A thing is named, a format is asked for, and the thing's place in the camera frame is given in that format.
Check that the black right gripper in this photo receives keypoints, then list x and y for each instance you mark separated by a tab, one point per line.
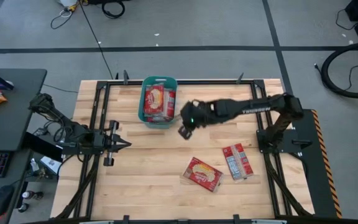
202	113

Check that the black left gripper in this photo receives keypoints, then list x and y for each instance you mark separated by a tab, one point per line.
104	143

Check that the red microwave popcorn bag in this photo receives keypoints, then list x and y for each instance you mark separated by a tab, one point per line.
237	161
154	99
203	173
158	86
158	118
169	104

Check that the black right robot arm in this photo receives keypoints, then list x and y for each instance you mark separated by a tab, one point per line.
253	109

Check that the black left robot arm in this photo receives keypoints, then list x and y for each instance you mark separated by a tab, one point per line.
73	129

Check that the green plastic basket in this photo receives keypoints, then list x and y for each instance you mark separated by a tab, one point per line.
141	115

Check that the white box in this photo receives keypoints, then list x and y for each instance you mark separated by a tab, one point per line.
51	164

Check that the small dark bottle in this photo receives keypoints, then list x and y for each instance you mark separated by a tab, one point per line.
23	207
32	195

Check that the black desk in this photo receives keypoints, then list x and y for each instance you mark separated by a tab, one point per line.
11	124

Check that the black computer mouse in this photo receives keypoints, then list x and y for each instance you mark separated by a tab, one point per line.
1	200

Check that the black plate with hazard stripe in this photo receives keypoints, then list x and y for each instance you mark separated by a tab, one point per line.
315	174

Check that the black aluminium table frame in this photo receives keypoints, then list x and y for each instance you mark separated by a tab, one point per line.
197	82

